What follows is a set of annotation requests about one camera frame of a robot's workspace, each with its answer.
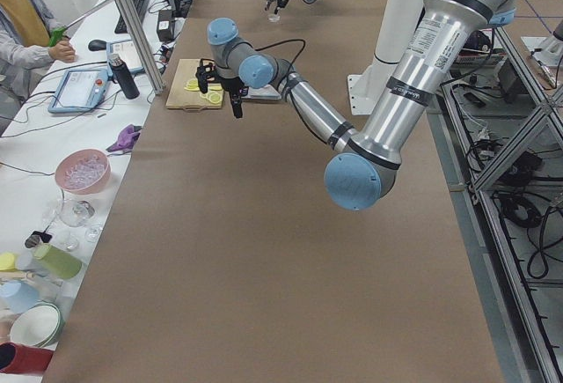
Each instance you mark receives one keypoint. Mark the glass sauce bottle metal pourer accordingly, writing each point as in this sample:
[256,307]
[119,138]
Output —
[271,9]

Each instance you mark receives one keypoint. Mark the grey digital kitchen scale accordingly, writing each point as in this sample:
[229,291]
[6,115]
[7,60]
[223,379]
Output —
[266,93]

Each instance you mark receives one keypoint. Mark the green cup lying down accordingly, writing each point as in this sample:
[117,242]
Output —
[56,261]

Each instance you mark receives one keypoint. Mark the yellow cup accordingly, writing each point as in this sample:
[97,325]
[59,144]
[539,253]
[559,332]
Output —
[8,262]

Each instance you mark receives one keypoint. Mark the red cup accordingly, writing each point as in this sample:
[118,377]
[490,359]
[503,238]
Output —
[26,360]

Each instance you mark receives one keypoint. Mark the lemon slice lower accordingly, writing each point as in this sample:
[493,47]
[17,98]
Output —
[214,95]

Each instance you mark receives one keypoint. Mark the lemon slice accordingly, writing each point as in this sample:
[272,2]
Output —
[214,95]
[192,85]

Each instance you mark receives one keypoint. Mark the lemon slice upper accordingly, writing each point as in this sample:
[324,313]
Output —
[192,85]

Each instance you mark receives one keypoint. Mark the wooden cutting board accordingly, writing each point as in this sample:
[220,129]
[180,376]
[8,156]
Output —
[185,93]

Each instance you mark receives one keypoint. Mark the black power adapter box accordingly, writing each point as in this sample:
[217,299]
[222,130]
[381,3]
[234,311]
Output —
[165,25]

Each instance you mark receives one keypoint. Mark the purple cloth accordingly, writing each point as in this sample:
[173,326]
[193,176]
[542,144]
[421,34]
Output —
[126,139]

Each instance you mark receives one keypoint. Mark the black thermos bottle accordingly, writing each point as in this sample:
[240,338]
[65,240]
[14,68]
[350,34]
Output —
[123,76]

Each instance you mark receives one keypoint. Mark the far blue teach pendant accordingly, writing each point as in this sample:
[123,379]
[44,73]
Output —
[127,52]

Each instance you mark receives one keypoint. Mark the blue teach pendant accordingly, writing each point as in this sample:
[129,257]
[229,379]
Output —
[127,52]
[80,90]

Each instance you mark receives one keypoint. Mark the black computer mouse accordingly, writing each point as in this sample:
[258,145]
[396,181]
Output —
[97,45]

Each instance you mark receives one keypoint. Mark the near blue teach pendant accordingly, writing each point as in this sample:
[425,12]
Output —
[80,90]

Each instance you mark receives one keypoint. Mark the pink bowl with ice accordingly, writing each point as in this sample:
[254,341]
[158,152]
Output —
[83,172]

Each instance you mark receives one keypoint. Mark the clear wine glass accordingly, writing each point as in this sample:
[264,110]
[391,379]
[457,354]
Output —
[75,213]

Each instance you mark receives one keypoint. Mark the seated person grey jacket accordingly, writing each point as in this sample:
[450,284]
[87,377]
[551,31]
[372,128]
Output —
[26,29]

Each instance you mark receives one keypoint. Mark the white green-rimmed bowl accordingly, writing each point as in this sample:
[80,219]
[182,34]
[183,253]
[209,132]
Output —
[40,326]

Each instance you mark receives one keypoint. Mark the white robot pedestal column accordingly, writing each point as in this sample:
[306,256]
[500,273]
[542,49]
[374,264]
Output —
[399,22]

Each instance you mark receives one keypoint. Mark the aluminium frame post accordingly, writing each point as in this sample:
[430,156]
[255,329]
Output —
[137,34]

